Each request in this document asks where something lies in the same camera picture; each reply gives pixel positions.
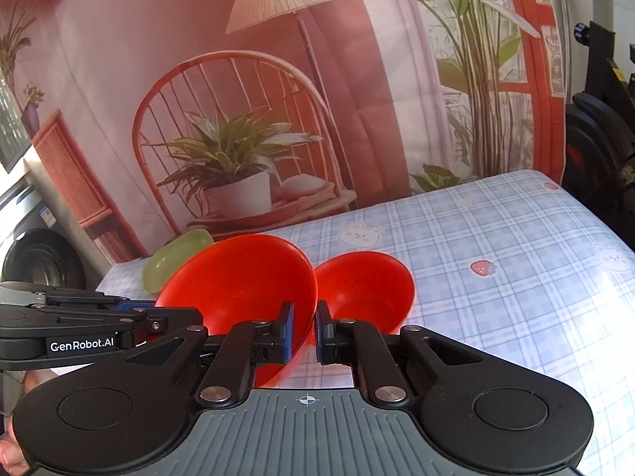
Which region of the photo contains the dark window frame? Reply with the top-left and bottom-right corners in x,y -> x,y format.
0,77 -> 31,173

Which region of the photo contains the black exercise equipment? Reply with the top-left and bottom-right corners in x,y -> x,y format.
563,0 -> 634,247

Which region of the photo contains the printed room backdrop cloth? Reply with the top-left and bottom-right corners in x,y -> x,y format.
1,0 -> 565,262

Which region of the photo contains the plaid blue bed sheet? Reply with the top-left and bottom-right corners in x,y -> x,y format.
96,169 -> 635,476

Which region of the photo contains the olive green oval dish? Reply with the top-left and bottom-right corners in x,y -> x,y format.
142,229 -> 214,296

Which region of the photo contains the grey front-load washing machine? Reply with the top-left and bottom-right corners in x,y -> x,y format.
1,177 -> 101,290

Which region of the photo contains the red round bowl right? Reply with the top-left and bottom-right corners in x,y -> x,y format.
314,251 -> 416,334

